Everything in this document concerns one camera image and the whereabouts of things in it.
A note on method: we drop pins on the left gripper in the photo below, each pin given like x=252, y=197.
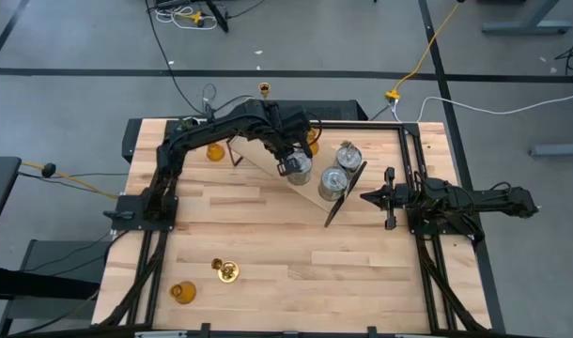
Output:
x=291, y=131

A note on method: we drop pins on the black computer tower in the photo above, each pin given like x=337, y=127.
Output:
x=338, y=110

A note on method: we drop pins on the yellow power plug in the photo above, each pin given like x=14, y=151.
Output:
x=196, y=18

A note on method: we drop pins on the amber ribbed glass vase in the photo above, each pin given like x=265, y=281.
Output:
x=314, y=149
x=215, y=152
x=184, y=293

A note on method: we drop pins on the white plant pot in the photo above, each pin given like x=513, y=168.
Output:
x=189, y=124

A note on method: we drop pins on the black stand leg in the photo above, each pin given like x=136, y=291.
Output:
x=218, y=19

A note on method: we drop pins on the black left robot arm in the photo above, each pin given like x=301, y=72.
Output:
x=211, y=127

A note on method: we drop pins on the black aluminium rig frame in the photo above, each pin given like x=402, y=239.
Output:
x=385, y=124

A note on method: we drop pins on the silver tin candle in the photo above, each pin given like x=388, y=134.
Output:
x=333, y=183
x=348, y=158
x=301, y=171

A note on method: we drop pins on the wooden shelf riser black legs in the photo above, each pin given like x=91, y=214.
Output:
x=263, y=157

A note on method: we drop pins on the silver camera bracket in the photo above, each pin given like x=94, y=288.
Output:
x=159, y=334

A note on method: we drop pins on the grey desk leg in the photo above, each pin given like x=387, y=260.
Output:
x=526, y=27
x=559, y=150

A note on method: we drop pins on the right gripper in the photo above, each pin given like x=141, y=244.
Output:
x=391, y=197

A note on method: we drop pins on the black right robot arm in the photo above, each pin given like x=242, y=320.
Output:
x=479, y=199

